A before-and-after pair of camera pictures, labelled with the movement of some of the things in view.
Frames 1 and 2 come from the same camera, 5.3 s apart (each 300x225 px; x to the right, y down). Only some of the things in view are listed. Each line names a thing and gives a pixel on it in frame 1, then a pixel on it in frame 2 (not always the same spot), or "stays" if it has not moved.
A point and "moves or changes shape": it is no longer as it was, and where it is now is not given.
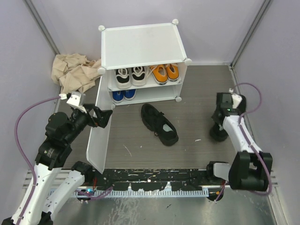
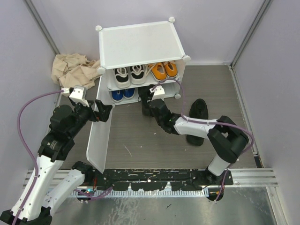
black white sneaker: [138, 76] stays
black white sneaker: [123, 78] stays
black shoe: [156, 121] -> [145, 96]
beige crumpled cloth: [73, 71] stays
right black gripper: [213, 117] -> [151, 111]
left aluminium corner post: [33, 11] stays
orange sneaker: [159, 73] moves or changes shape
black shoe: [224, 108] -> [198, 109]
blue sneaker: [129, 94] stays
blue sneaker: [118, 96] stays
